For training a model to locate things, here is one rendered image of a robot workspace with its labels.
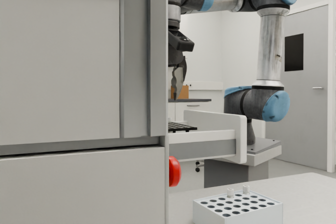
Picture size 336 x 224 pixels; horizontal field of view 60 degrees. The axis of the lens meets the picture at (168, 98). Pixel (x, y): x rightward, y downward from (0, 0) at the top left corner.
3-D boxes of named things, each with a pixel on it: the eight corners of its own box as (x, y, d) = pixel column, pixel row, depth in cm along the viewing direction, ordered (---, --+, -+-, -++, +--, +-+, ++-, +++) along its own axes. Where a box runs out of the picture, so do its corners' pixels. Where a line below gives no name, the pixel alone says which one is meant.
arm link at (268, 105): (258, 118, 120) (267, -16, 118) (291, 123, 108) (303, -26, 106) (238, 119, 113) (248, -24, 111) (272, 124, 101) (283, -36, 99)
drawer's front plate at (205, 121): (188, 143, 93) (188, 109, 93) (246, 163, 67) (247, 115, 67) (183, 144, 93) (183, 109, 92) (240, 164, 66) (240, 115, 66)
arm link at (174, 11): (185, 6, 79) (157, 2, 76) (185, 23, 79) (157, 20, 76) (173, 13, 86) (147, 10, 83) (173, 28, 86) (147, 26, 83)
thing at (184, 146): (185, 140, 91) (185, 120, 91) (236, 156, 67) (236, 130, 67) (47, 150, 75) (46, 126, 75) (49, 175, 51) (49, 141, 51)
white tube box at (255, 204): (246, 208, 55) (246, 188, 55) (283, 225, 48) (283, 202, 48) (192, 222, 49) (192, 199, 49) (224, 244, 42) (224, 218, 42)
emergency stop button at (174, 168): (171, 181, 41) (171, 152, 41) (184, 189, 37) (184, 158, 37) (151, 183, 40) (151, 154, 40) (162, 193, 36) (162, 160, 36)
